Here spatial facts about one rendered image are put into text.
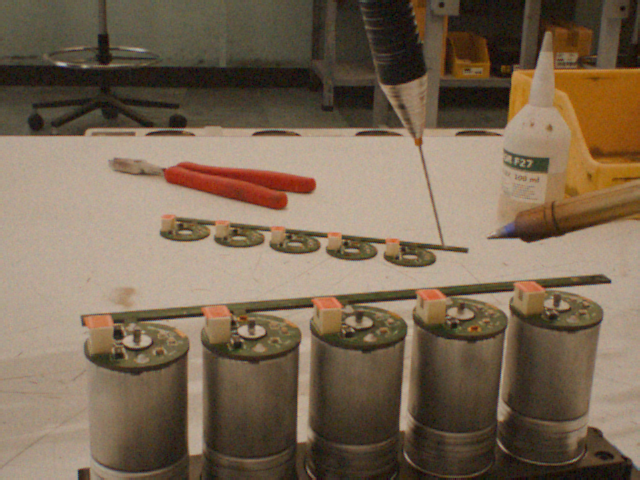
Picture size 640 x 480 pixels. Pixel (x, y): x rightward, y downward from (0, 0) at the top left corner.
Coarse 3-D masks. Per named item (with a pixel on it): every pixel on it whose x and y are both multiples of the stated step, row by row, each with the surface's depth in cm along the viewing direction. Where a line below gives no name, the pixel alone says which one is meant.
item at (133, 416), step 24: (144, 336) 25; (96, 384) 24; (120, 384) 24; (144, 384) 24; (168, 384) 24; (96, 408) 25; (120, 408) 24; (144, 408) 24; (168, 408) 25; (96, 432) 25; (120, 432) 24; (144, 432) 24; (168, 432) 25; (96, 456) 25; (120, 456) 25; (144, 456) 25; (168, 456) 25
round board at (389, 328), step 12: (372, 312) 27; (384, 312) 27; (312, 324) 26; (384, 324) 26; (396, 324) 27; (324, 336) 26; (336, 336) 26; (348, 336) 26; (360, 336) 26; (384, 336) 26; (396, 336) 26; (348, 348) 25; (360, 348) 25; (372, 348) 25
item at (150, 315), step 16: (416, 288) 29; (432, 288) 29; (448, 288) 29; (464, 288) 29; (480, 288) 29; (496, 288) 29; (512, 288) 29; (544, 288) 29; (224, 304) 27; (240, 304) 27; (256, 304) 27; (272, 304) 27; (288, 304) 27; (304, 304) 28; (352, 304) 28; (128, 320) 26; (144, 320) 26
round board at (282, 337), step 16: (240, 320) 26; (256, 320) 26; (272, 320) 26; (288, 320) 26; (272, 336) 26; (288, 336) 26; (224, 352) 25; (240, 352) 25; (256, 352) 25; (272, 352) 25; (288, 352) 25
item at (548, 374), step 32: (512, 320) 28; (512, 352) 28; (544, 352) 27; (576, 352) 27; (512, 384) 28; (544, 384) 27; (576, 384) 28; (512, 416) 28; (544, 416) 28; (576, 416) 28; (512, 448) 29; (544, 448) 28; (576, 448) 28
